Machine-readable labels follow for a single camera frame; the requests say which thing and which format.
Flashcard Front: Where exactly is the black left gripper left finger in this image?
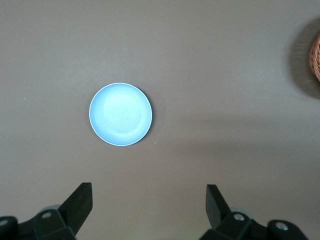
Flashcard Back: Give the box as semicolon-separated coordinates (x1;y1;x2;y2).
0;182;94;240

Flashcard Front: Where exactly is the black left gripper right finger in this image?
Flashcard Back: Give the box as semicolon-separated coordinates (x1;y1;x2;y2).
198;184;309;240

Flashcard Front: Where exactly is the light blue round plate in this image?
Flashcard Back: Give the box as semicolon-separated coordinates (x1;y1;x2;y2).
88;82;153;147

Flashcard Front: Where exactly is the brown table cloth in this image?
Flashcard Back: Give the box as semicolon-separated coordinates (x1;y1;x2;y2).
0;0;320;240

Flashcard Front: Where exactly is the brown wicker basket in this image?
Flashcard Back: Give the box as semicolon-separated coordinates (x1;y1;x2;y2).
309;33;320;83

